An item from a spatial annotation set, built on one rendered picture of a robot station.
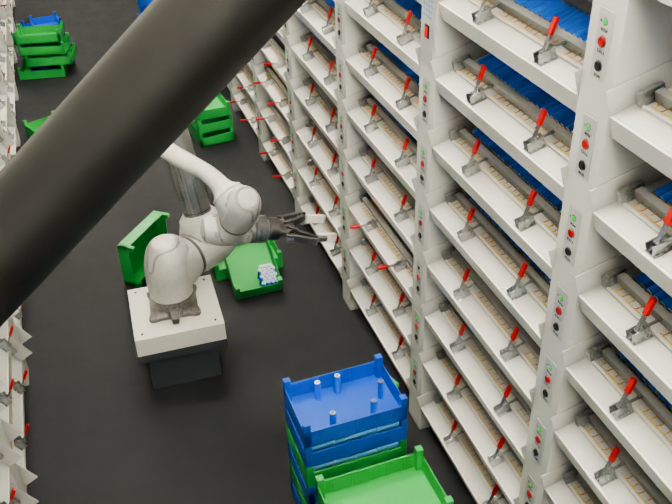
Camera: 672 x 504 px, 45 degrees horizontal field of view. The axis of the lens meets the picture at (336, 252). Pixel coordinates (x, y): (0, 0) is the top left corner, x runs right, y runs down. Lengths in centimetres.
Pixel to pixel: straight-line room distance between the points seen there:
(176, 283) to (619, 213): 170
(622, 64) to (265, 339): 208
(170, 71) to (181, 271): 267
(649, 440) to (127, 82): 155
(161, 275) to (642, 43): 185
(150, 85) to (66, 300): 344
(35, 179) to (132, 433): 276
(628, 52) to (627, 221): 30
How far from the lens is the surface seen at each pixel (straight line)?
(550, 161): 173
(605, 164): 155
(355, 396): 238
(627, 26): 145
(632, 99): 151
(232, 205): 239
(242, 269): 351
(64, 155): 19
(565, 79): 163
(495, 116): 191
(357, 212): 301
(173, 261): 282
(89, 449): 294
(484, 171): 205
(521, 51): 175
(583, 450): 191
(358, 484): 227
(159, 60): 19
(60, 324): 350
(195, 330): 288
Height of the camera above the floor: 206
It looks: 34 degrees down
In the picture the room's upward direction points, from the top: 2 degrees counter-clockwise
